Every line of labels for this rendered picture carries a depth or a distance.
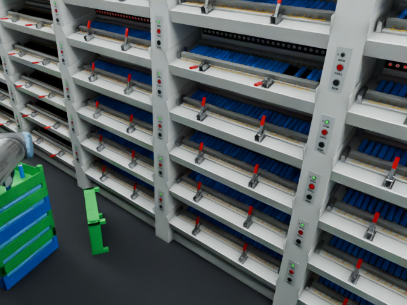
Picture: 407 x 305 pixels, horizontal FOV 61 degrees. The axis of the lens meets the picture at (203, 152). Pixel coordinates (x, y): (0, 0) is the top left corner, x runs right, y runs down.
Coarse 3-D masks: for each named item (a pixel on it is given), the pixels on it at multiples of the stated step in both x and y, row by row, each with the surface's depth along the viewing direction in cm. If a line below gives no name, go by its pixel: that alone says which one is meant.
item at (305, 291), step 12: (312, 276) 143; (312, 288) 139; (324, 288) 136; (336, 288) 136; (300, 300) 137; (312, 300) 136; (324, 300) 135; (336, 300) 134; (348, 300) 131; (360, 300) 133
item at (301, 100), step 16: (176, 48) 137; (192, 48) 143; (272, 48) 125; (176, 64) 135; (192, 64) 133; (208, 80) 128; (224, 80) 123; (240, 80) 120; (256, 80) 118; (256, 96) 118; (272, 96) 113; (288, 96) 109; (304, 96) 108
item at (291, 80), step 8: (184, 56) 136; (192, 56) 133; (200, 56) 132; (216, 64) 128; (224, 64) 125; (232, 64) 124; (240, 64) 123; (248, 72) 121; (256, 72) 118; (264, 72) 117; (272, 72) 116; (280, 80) 114; (288, 80) 112; (296, 80) 110; (304, 80) 109; (312, 80) 109; (312, 88) 109
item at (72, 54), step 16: (64, 16) 169; (80, 16) 175; (96, 16) 183; (64, 48) 177; (80, 48) 181; (64, 96) 194; (80, 96) 191; (80, 128) 198; (80, 144) 202; (80, 160) 209; (80, 176) 216
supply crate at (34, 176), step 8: (16, 168) 160; (24, 168) 158; (32, 168) 155; (40, 168) 151; (16, 176) 157; (32, 176) 148; (40, 176) 152; (16, 184) 151; (24, 184) 145; (32, 184) 149; (0, 192) 145; (8, 192) 139; (16, 192) 143; (24, 192) 146; (0, 200) 136; (8, 200) 140
